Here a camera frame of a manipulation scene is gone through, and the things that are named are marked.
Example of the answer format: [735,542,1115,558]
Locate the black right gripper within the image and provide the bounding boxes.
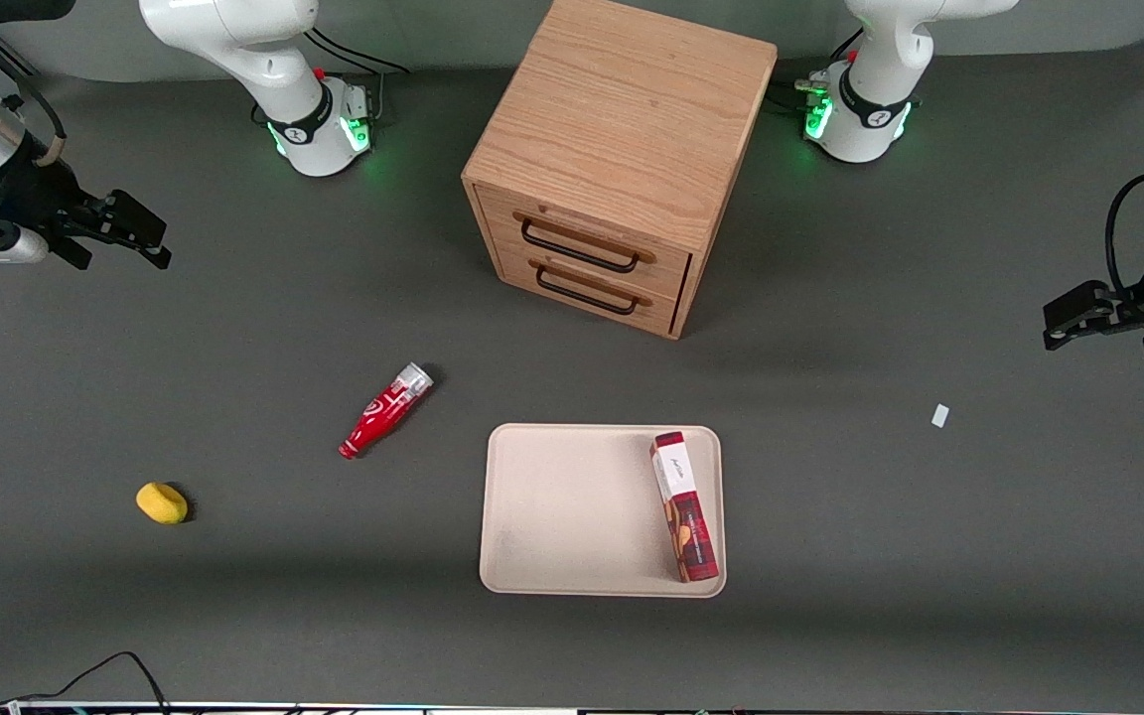
[0,159,174,272]

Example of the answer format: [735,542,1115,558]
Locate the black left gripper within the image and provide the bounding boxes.
[1043,238,1144,352]

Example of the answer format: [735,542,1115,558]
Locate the red coke bottle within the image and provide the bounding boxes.
[338,361,435,461]

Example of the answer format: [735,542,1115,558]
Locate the beige plastic tray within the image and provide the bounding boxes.
[479,423,728,599]

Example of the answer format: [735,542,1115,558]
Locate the yellow lemon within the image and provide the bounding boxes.
[135,482,190,525]

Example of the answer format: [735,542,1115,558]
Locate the red white cookie box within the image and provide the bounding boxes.
[648,431,721,584]

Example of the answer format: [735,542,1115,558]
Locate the wooden drawer cabinet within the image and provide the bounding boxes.
[461,0,780,342]

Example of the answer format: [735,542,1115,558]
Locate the black right base cables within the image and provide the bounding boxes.
[302,27,412,122]

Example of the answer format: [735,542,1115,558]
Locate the black base cables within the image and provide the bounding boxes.
[769,28,865,115]
[302,27,412,122]

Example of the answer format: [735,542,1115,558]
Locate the black left base cables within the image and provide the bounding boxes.
[769,28,865,115]

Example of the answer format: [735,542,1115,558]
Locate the wooden drawer with long handle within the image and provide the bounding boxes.
[474,183,694,301]

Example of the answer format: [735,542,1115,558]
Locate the black cable at table edge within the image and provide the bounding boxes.
[0,650,172,715]

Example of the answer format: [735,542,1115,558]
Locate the long black drawer handle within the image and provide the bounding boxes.
[519,217,642,275]

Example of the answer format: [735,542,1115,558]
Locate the short black drawer handle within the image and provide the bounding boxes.
[534,262,640,318]

